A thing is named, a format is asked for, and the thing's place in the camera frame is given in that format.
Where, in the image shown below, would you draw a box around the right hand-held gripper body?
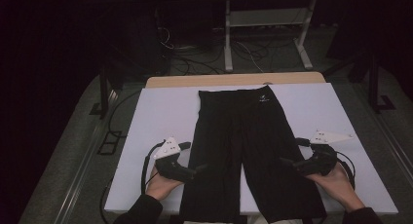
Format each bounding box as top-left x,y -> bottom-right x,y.
291,130 -> 355,177

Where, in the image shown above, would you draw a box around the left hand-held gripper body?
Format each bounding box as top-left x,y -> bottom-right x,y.
153,136 -> 198,183

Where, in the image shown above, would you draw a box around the black pants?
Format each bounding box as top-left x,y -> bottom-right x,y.
178,85 -> 328,224

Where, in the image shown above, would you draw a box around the person's left hand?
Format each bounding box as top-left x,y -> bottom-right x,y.
145,165 -> 185,202

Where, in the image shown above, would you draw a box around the person's right hand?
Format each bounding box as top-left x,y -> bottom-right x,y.
305,162 -> 366,214

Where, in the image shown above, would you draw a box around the white foam board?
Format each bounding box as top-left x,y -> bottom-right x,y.
104,82 -> 399,216

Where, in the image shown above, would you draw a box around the black metal stand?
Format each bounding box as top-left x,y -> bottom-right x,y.
324,50 -> 397,115
89,62 -> 124,120

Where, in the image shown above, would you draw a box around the white metal stand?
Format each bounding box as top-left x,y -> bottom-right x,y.
223,0 -> 319,72

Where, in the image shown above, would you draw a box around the left hand-held gripper cable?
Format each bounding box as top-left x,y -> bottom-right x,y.
139,139 -> 168,197

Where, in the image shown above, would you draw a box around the hand-held gripper cable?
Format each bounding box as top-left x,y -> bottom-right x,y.
139,139 -> 168,197
335,150 -> 357,191

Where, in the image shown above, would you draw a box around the right hand-held gripper cable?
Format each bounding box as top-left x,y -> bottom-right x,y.
335,150 -> 357,191

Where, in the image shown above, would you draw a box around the black floor cable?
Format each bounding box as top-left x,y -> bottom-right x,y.
107,89 -> 142,139

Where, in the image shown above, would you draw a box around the tangle of floor cables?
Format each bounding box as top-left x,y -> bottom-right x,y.
156,24 -> 226,76

